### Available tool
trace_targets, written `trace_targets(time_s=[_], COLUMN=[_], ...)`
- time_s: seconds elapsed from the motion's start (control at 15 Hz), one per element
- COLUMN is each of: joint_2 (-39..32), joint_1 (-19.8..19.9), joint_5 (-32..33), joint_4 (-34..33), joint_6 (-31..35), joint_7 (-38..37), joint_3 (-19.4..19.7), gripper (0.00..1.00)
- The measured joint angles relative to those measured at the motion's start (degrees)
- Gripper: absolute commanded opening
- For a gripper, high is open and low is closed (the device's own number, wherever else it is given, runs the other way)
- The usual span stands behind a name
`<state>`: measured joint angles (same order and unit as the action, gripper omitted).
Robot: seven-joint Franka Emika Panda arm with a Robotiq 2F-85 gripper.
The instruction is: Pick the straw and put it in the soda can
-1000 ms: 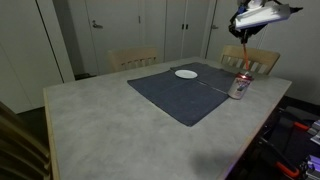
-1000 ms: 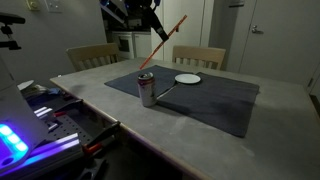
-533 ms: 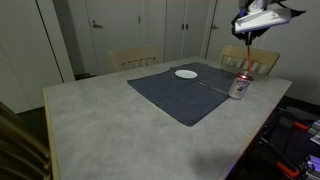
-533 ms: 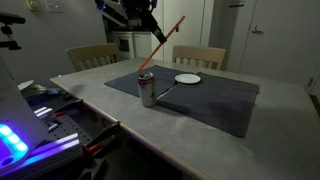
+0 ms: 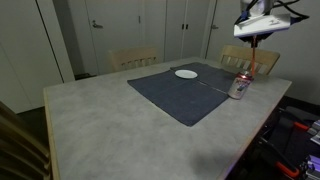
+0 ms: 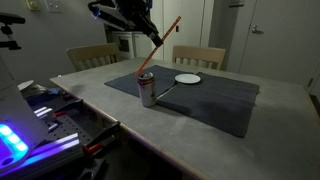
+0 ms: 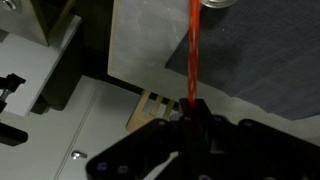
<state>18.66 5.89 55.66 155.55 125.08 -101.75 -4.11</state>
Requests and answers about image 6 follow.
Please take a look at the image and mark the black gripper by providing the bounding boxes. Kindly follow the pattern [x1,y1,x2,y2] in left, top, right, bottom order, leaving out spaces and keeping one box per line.
[132,9,165,48]

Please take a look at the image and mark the red drinking straw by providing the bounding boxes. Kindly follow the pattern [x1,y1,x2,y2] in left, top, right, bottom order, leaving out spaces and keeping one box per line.
[134,15,183,78]

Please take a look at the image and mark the white robot base, blue light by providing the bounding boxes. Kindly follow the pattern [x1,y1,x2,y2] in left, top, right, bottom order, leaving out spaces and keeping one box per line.
[0,56,50,176]

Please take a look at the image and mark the silver and red soda can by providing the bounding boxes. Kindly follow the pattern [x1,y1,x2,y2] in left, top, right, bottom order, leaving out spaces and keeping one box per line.
[136,71,157,108]

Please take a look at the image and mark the white kitchen cabinet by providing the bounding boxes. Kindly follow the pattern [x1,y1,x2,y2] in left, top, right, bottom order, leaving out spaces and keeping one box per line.
[133,32,153,60]

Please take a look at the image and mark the dark grey placemat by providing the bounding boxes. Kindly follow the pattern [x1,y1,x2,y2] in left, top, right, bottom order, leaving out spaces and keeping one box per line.
[103,64,194,99]
[156,71,261,138]

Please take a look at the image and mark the light wooden chair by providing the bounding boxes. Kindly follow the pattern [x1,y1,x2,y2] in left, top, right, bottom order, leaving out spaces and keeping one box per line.
[171,45,227,71]
[65,42,122,73]

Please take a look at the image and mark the small white plate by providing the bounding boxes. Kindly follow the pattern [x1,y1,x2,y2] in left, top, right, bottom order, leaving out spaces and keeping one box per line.
[174,73,202,85]

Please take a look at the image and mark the grey door sign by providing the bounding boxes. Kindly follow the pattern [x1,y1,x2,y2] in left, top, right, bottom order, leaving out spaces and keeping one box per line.
[228,0,246,8]

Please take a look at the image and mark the grey door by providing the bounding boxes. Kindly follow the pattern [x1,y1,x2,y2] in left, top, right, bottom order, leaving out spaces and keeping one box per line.
[238,0,320,88]

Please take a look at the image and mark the perforated dark breadboard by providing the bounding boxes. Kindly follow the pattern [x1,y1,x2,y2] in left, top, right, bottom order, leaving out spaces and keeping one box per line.
[43,114,95,146]

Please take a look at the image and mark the silver metal bar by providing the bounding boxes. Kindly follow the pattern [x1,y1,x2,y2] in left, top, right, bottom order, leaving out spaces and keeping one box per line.
[33,105,54,119]

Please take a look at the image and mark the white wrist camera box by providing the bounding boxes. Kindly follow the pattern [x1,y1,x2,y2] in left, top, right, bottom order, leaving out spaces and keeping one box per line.
[88,2,129,32]

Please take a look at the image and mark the silver door handle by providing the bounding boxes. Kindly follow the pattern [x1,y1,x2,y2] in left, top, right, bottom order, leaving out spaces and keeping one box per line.
[251,24,265,35]

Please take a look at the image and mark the black clamp orange handle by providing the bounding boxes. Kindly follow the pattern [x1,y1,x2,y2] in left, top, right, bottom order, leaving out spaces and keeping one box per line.
[82,120,122,156]

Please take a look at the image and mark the black clamp red handle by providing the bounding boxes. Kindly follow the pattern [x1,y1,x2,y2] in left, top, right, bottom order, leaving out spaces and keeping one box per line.
[53,98,84,118]

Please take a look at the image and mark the aluminium extrusion rail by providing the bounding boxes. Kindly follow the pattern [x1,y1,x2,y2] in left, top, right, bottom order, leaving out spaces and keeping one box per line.
[19,132,83,168]

